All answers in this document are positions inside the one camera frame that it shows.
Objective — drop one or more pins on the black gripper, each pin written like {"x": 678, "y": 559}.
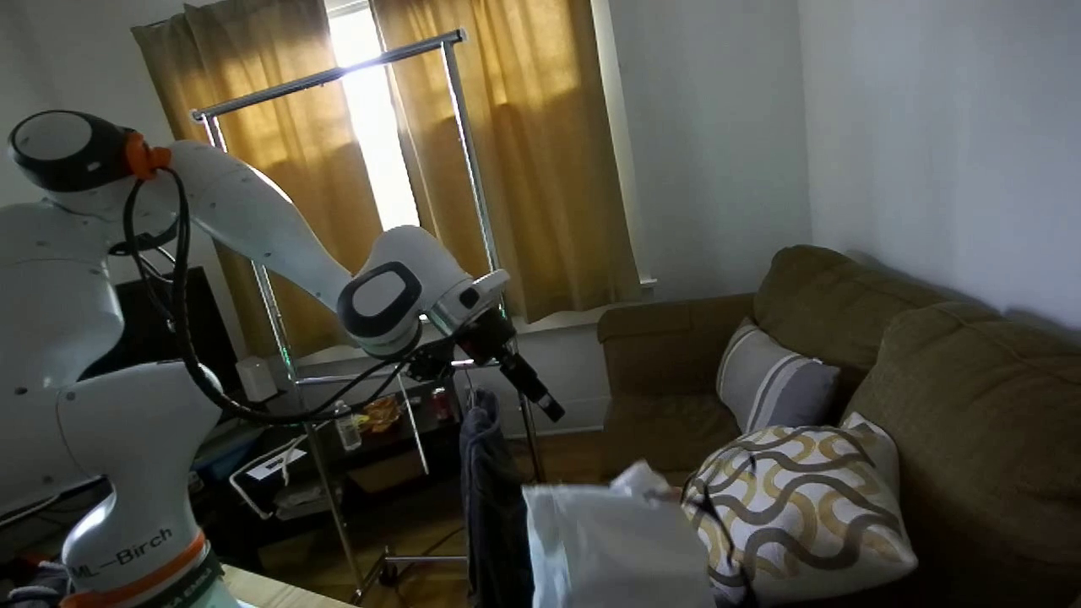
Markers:
{"x": 490, "y": 340}

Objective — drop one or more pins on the white cloth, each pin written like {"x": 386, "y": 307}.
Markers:
{"x": 610, "y": 551}

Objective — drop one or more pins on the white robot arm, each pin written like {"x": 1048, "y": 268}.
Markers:
{"x": 114, "y": 426}

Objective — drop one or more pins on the dark grey hanging garment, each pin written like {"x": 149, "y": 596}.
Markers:
{"x": 490, "y": 518}

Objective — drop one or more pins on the black low table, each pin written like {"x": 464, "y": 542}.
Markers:
{"x": 388, "y": 476}

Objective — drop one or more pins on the clear plastic bottle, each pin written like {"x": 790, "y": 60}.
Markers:
{"x": 349, "y": 429}

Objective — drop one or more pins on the narrow mustard curtain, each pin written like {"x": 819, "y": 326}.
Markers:
{"x": 540, "y": 156}

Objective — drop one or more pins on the grey striped pillow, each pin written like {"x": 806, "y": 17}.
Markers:
{"x": 778, "y": 384}

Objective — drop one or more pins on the metal clothes rack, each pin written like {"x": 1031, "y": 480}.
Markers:
{"x": 466, "y": 146}

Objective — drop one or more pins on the white rimmed dark tray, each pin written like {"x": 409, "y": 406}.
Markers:
{"x": 272, "y": 465}

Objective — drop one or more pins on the small white box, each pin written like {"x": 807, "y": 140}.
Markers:
{"x": 258, "y": 379}

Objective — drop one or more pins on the wavy patterned pillow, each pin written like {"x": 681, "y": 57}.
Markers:
{"x": 797, "y": 508}

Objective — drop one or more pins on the bright window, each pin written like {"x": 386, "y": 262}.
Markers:
{"x": 373, "y": 138}

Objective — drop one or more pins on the black television screen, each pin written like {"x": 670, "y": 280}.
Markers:
{"x": 207, "y": 326}

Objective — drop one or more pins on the wide mustard curtain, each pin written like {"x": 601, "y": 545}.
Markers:
{"x": 293, "y": 138}

